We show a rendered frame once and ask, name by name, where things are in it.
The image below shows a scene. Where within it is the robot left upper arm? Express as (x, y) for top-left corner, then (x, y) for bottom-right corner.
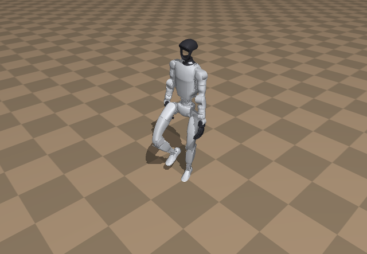
(195, 68), (208, 104)

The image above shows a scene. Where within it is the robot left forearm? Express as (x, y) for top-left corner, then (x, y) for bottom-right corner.
(197, 96), (206, 125)

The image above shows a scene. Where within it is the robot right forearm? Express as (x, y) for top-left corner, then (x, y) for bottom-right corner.
(164, 85), (174, 104)

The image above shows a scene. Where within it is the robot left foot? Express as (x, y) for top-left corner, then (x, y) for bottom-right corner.
(181, 167), (193, 182)

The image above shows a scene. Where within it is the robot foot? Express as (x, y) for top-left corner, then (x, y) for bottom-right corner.
(181, 167), (193, 182)
(165, 147), (181, 166)

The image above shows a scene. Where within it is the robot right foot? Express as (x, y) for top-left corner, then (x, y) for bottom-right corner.
(165, 147), (181, 166)

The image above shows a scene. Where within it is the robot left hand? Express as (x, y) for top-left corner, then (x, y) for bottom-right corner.
(194, 120), (205, 139)

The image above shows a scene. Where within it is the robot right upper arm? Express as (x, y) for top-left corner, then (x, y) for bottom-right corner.
(166, 59), (179, 88)

